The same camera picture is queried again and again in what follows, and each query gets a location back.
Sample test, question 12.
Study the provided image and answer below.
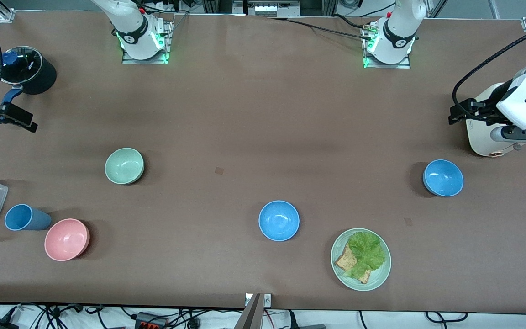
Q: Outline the blue cup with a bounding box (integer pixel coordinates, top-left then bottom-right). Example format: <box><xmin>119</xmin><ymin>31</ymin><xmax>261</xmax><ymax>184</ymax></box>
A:
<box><xmin>5</xmin><ymin>204</ymin><xmax>53</xmax><ymax>232</ymax></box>

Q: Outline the white metal bracket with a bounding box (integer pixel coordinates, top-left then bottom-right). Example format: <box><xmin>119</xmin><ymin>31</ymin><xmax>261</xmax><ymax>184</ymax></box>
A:
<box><xmin>245</xmin><ymin>293</ymin><xmax>272</xmax><ymax>307</ymax></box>

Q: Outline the black red power strip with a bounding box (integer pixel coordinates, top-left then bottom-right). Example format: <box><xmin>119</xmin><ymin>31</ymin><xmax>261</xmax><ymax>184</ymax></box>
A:
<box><xmin>134</xmin><ymin>312</ymin><xmax>168</xmax><ymax>329</ymax></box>

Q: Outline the pink bowl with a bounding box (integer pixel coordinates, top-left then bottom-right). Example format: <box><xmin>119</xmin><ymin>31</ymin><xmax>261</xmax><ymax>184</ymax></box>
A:
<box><xmin>44</xmin><ymin>218</ymin><xmax>90</xmax><ymax>262</ymax></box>

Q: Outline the black pot with blue handle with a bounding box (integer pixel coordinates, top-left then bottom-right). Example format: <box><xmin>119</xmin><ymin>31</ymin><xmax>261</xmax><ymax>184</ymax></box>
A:
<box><xmin>0</xmin><ymin>46</ymin><xmax>57</xmax><ymax>112</ymax></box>

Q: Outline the black braided cable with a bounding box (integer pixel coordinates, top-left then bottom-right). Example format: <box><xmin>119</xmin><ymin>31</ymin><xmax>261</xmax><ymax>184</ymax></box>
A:
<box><xmin>268</xmin><ymin>16</ymin><xmax>374</xmax><ymax>42</ymax></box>

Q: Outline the brown bread slice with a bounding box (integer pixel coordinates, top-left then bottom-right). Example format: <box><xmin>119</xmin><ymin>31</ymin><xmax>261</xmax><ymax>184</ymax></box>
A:
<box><xmin>335</xmin><ymin>244</ymin><xmax>372</xmax><ymax>285</ymax></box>

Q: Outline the blue bowl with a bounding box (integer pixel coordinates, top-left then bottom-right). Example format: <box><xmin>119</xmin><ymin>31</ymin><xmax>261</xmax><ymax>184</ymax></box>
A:
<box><xmin>423</xmin><ymin>159</ymin><xmax>464</xmax><ymax>197</ymax></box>
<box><xmin>258</xmin><ymin>200</ymin><xmax>300</xmax><ymax>242</ymax></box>

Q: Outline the green bowl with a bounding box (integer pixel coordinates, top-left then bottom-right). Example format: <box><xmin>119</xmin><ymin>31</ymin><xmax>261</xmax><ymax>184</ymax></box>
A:
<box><xmin>105</xmin><ymin>148</ymin><xmax>145</xmax><ymax>185</ymax></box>

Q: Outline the grey metal beam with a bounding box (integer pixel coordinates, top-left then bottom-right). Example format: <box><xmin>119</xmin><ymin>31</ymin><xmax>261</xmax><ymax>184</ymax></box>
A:
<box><xmin>234</xmin><ymin>293</ymin><xmax>263</xmax><ymax>329</ymax></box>

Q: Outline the black cable loop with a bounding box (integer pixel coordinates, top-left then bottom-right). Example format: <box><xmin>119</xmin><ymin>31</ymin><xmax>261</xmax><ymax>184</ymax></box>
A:
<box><xmin>425</xmin><ymin>311</ymin><xmax>468</xmax><ymax>324</ymax></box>

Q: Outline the cream white toaster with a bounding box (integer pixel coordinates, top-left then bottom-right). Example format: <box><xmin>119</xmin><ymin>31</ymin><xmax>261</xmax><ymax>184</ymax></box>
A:
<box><xmin>466</xmin><ymin>82</ymin><xmax>524</xmax><ymax>158</ymax></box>

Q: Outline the grey control box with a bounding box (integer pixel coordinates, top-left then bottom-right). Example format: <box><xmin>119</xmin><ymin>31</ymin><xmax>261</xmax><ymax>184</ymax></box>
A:
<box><xmin>244</xmin><ymin>0</ymin><xmax>301</xmax><ymax>17</ymax></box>

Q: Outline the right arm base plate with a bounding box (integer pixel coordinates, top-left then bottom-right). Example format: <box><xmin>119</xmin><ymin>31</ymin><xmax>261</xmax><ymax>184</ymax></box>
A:
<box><xmin>121</xmin><ymin>21</ymin><xmax>173</xmax><ymax>65</ymax></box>

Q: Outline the green lettuce leaf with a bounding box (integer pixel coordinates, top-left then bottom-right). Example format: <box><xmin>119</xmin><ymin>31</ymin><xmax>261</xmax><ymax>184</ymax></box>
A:
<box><xmin>345</xmin><ymin>231</ymin><xmax>387</xmax><ymax>280</ymax></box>

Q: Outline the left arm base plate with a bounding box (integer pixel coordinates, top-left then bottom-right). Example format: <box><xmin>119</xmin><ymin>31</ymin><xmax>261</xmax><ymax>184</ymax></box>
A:
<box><xmin>363</xmin><ymin>23</ymin><xmax>412</xmax><ymax>70</ymax></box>

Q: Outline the green plate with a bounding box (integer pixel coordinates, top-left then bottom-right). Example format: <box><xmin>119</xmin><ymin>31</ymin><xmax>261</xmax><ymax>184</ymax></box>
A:
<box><xmin>331</xmin><ymin>228</ymin><xmax>392</xmax><ymax>292</ymax></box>

